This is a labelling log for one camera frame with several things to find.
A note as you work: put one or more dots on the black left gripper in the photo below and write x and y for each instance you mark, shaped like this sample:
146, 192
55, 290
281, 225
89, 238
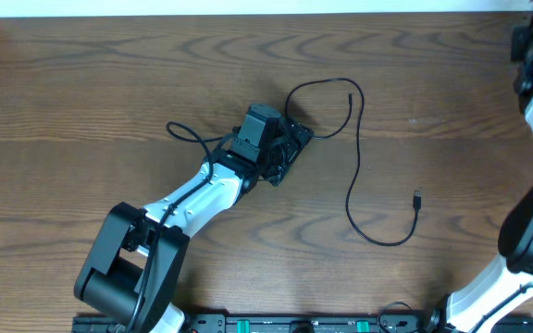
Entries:
291, 151

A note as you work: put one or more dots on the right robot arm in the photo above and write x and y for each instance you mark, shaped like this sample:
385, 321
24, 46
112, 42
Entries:
507, 281

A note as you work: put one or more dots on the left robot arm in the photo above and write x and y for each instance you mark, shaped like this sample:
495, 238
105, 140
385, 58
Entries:
132, 270

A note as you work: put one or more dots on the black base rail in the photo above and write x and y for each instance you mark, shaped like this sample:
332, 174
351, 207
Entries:
390, 321

